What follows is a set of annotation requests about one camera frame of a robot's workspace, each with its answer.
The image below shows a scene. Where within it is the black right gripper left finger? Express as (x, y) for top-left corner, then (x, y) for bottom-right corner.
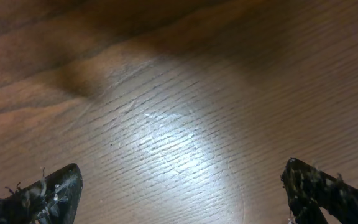
(0, 163), (83, 224)

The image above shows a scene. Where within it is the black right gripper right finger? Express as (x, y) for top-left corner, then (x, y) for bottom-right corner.
(281, 158), (358, 224)

